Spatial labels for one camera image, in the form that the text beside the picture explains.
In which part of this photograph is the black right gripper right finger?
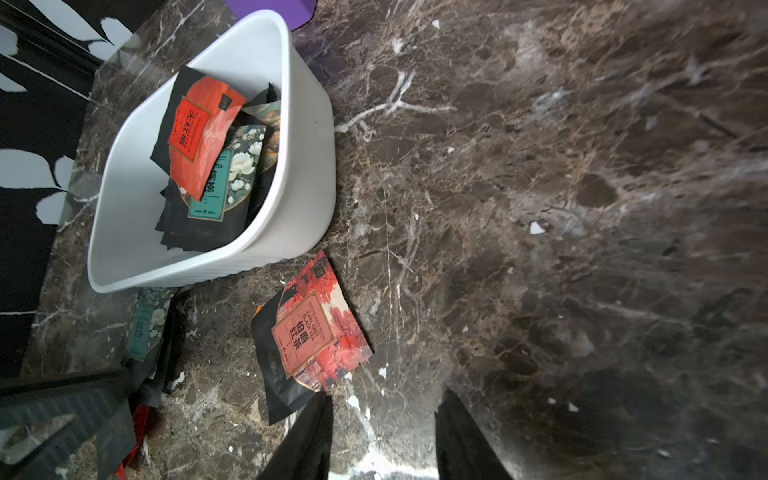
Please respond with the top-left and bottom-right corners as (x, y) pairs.
(435, 389), (513, 480)

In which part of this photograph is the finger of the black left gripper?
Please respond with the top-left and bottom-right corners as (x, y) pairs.
(1, 367), (136, 479)

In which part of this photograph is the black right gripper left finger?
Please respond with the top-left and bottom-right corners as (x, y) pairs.
(257, 392), (333, 480)

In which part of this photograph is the brown label tea bag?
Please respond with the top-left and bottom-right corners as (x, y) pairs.
(242, 83), (281, 173)

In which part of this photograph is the teal label tea bag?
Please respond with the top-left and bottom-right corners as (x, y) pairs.
(125, 287), (177, 388)
(156, 123), (266, 252)

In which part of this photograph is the red round label tea bag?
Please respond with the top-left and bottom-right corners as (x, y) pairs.
(250, 251), (373, 425)

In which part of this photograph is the white plastic storage box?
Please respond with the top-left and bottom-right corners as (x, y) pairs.
(87, 10), (336, 293)

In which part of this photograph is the red label black tea bag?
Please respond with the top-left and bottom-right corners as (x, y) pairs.
(150, 66), (246, 201)

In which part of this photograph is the purple metronome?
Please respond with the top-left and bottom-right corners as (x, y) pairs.
(224, 0), (318, 30)

